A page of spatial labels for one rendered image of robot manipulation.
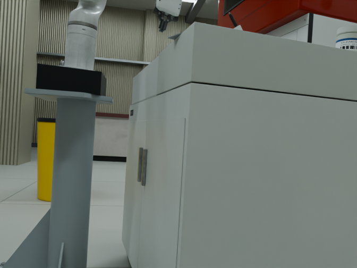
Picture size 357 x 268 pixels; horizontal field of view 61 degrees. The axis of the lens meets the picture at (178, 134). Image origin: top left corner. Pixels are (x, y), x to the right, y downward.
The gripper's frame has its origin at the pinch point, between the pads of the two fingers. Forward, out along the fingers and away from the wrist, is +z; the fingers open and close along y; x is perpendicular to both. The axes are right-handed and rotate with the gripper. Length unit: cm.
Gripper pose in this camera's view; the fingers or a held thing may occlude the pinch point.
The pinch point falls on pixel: (162, 26)
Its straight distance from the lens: 130.1
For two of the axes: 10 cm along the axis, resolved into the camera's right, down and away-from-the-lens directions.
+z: -2.6, 9.7, -0.5
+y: -9.2, -2.6, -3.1
